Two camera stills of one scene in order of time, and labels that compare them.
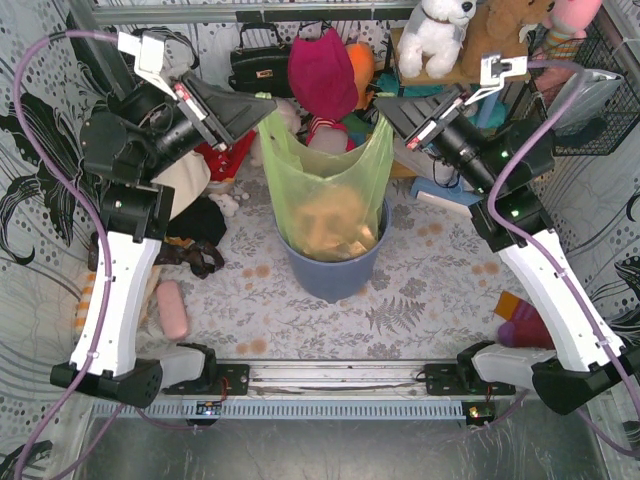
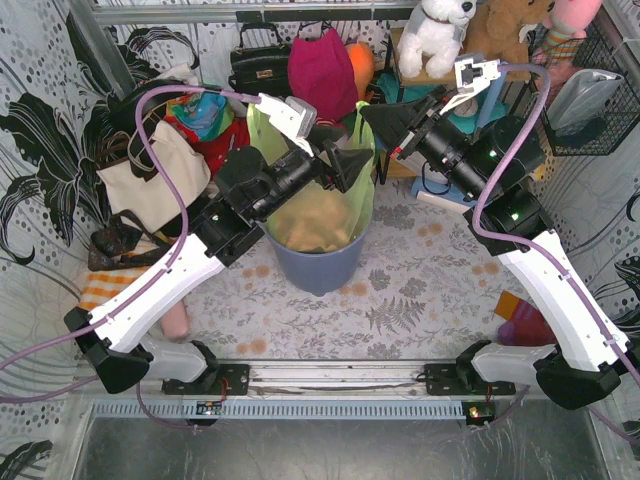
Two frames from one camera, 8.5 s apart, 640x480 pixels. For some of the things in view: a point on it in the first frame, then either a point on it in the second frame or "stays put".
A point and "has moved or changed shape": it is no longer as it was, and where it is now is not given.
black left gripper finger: x=233 y=114 -> x=347 y=164
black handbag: x=261 y=69 stays put
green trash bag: x=327 y=204 has moved or changed shape
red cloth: x=222 y=164 stays put
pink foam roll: x=172 y=309 stays put
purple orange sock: x=523 y=326 stays put
